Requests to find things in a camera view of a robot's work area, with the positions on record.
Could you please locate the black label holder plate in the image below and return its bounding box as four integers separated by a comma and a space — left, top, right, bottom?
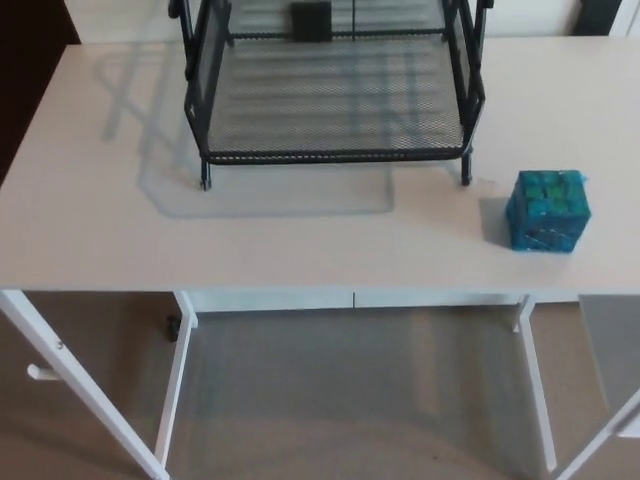
290, 1, 333, 43

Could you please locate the dark wooden furniture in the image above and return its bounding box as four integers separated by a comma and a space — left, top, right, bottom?
0, 0, 83, 166

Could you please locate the blue green cube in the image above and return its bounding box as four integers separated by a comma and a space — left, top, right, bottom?
505, 169, 593, 256

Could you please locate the black mesh file tray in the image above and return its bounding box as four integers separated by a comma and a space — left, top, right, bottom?
167, 0, 494, 192

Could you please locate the white desk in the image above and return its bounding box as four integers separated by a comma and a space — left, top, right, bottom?
0, 34, 640, 480

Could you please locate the dark object behind desk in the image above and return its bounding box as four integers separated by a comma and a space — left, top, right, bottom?
571, 0, 618, 37

